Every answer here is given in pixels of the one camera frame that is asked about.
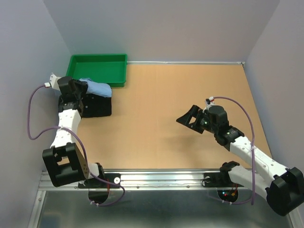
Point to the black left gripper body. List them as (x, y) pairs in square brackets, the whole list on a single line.
[(81, 90)]

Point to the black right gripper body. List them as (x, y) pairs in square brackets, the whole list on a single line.
[(207, 125)]

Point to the light blue long sleeve shirt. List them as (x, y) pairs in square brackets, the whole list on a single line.
[(99, 89)]

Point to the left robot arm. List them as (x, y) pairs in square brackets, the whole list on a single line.
[(66, 160)]

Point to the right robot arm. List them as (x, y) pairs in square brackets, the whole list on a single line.
[(280, 186)]

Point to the folded black shirt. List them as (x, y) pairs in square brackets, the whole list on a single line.
[(96, 106)]

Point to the green plastic tray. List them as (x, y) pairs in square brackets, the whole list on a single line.
[(100, 68)]

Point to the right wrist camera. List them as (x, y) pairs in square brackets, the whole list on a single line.
[(209, 102)]

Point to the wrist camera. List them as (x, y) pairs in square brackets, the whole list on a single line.
[(53, 82), (209, 102)]

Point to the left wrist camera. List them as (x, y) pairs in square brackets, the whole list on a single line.
[(53, 82)]

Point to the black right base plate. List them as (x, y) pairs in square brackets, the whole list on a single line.
[(216, 180)]

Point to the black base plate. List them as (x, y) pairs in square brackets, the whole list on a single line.
[(216, 180), (93, 183)]

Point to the aluminium mounting rail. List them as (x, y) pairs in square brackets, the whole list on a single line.
[(166, 179)]

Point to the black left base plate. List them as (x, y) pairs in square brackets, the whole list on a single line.
[(93, 183)]

